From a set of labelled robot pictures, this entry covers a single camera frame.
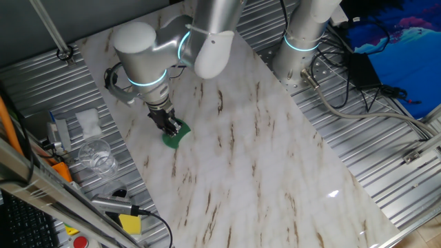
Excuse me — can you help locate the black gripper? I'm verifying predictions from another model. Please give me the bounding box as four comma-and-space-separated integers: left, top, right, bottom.
147, 103, 183, 138

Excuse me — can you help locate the green sponge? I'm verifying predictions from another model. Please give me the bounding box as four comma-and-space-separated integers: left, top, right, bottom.
161, 118, 192, 149

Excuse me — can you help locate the yellow sponge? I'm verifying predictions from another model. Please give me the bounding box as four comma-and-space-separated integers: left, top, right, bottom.
119, 213, 142, 236

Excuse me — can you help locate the clear glass mug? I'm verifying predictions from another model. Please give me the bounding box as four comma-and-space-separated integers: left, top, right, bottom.
77, 138, 120, 182

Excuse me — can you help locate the white folded cloth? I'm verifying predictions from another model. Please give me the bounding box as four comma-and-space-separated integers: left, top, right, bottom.
74, 107, 103, 140

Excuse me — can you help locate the marble pattern board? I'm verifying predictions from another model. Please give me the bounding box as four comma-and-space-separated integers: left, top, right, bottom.
74, 0, 401, 248

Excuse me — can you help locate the grey box red button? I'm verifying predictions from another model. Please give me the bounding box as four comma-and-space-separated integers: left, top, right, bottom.
70, 234, 91, 248

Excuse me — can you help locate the slim aluminium pole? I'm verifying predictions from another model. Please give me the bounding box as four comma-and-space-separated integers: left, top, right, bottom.
29, 0, 76, 66

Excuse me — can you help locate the orange tube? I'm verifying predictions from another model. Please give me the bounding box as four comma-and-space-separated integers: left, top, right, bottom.
0, 95, 23, 156

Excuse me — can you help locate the black keyboard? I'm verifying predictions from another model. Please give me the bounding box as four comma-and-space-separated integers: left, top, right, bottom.
0, 191, 58, 248

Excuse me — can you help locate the black power adapter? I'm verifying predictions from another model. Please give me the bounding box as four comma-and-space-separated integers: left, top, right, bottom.
347, 52, 382, 90

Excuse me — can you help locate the black camera cable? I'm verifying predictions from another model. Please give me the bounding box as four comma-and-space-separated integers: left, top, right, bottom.
137, 209, 174, 248

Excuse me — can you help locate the silver ribbed camera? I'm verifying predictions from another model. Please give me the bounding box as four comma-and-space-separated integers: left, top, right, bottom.
90, 194, 141, 217

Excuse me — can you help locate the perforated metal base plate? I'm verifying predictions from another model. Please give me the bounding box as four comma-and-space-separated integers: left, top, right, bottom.
258, 41, 331, 97

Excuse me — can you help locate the aluminium frame beam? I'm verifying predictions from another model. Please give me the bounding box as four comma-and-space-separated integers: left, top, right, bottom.
0, 137, 143, 248

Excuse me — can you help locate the grey cable metal connector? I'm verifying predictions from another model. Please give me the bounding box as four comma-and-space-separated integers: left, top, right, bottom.
300, 68, 438, 138

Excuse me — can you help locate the black cable bundle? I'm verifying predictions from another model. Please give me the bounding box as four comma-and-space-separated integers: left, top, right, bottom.
309, 44, 352, 110

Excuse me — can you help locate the black adapter cable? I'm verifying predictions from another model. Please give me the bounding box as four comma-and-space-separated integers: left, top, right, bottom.
360, 84, 423, 113

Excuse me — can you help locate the metal corner bracket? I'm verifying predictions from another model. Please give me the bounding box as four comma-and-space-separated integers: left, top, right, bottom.
402, 150, 422, 165

